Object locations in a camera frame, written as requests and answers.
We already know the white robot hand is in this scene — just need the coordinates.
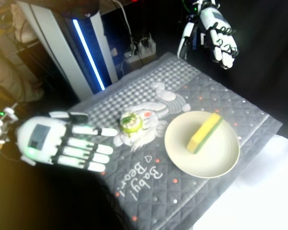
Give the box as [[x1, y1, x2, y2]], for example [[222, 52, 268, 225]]
[[177, 6, 240, 70], [15, 111, 118, 173]]

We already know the green white toy cake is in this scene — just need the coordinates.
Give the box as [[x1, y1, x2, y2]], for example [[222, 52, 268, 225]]
[[120, 112, 144, 137]]

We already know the yellow green sponge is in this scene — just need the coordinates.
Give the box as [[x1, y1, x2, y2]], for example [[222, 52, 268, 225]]
[[186, 112, 223, 154]]

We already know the white power strip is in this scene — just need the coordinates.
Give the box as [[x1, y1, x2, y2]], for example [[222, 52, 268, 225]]
[[123, 35, 157, 64]]

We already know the white blue lit column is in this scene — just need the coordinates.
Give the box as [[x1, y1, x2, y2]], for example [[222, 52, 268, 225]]
[[16, 0, 118, 101]]

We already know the grey bear print quilt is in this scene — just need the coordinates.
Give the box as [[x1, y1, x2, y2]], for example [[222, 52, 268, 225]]
[[68, 52, 283, 230]]

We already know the cream round plate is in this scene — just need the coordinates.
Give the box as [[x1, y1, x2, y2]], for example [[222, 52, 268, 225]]
[[164, 110, 240, 179]]

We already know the white cable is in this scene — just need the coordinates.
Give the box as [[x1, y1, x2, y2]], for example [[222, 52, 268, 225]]
[[111, 0, 136, 52]]

